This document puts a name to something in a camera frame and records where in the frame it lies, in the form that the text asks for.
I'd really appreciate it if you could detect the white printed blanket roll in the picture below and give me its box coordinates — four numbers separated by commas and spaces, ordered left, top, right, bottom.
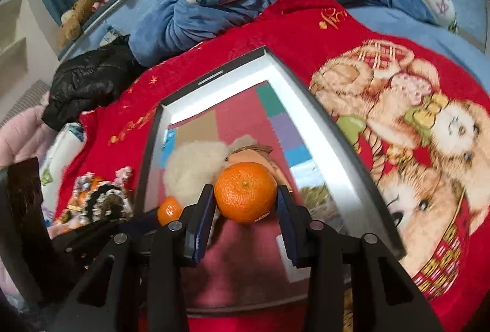
38, 123, 87, 225

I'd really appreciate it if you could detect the light blue bed sheet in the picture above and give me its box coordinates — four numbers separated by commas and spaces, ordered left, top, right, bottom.
345, 5, 490, 61

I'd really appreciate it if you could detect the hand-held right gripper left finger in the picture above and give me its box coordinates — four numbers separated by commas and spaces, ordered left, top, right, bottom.
48, 184, 217, 332

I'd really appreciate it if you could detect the grey white crochet scrunchie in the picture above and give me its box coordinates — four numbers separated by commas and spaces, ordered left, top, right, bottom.
74, 172, 96, 195

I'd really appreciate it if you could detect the black puffer jacket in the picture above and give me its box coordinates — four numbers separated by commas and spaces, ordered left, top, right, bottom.
41, 45, 146, 131

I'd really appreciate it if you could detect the black cardboard box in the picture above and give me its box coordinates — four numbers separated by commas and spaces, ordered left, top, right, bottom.
134, 46, 407, 317

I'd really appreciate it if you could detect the black white crochet scrunchie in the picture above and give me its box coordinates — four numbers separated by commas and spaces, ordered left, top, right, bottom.
82, 184, 133, 221

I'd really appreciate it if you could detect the pink white crochet scrunchie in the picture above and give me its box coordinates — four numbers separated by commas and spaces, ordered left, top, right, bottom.
114, 167, 133, 187

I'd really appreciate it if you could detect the blue padded bed headboard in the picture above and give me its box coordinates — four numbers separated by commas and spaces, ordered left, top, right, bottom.
57, 0, 234, 62

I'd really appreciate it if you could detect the red printed blanket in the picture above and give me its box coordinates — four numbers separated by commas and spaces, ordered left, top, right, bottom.
51, 0, 490, 332

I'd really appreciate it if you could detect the beige fluffy hair claw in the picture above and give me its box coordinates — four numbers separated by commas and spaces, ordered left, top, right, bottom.
164, 138, 257, 206

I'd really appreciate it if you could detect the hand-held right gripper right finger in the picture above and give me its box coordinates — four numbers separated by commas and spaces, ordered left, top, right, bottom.
276, 184, 447, 332

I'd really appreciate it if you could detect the grey checked cushion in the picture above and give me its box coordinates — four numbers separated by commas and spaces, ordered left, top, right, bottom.
0, 81, 50, 126

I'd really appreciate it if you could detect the pink quilt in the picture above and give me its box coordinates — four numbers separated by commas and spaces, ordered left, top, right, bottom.
0, 92, 58, 168

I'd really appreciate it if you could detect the peach triangular snack packet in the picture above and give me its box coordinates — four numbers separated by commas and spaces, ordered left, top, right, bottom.
224, 144, 292, 195

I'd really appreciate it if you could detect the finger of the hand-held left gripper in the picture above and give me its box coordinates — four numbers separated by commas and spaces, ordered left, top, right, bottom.
51, 209, 163, 260

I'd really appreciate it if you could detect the white wall shelf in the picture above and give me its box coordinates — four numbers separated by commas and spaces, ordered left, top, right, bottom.
0, 0, 29, 88

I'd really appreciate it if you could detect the pile of mandarin oranges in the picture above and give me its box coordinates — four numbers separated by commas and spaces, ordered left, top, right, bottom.
63, 176, 106, 229

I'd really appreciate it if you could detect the single mandarin orange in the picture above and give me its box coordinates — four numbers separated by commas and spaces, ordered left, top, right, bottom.
157, 196, 184, 226
213, 161, 278, 224

